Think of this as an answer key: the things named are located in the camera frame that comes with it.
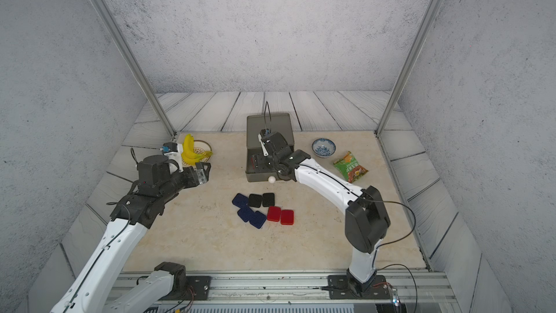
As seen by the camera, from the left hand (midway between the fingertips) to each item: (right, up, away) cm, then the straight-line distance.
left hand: (203, 166), depth 73 cm
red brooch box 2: (+28, -22, +16) cm, 39 cm away
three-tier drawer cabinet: (+26, +17, +22) cm, 38 cm away
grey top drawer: (+19, 0, +1) cm, 19 cm away
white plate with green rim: (-17, +6, +40) cm, 44 cm away
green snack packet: (+57, -3, +25) cm, 62 cm away
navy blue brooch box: (+9, -17, +19) cm, 27 cm away
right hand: (+18, +2, +10) cm, 21 cm away
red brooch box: (+23, -22, +18) cm, 36 cm away
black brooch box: (+15, -16, +20) cm, 30 cm away
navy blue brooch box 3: (+16, -23, +17) cm, 33 cm away
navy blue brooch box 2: (+11, -22, +19) cm, 31 cm away
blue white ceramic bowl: (+47, +6, +38) cm, 61 cm away
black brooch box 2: (+20, -16, +20) cm, 33 cm away
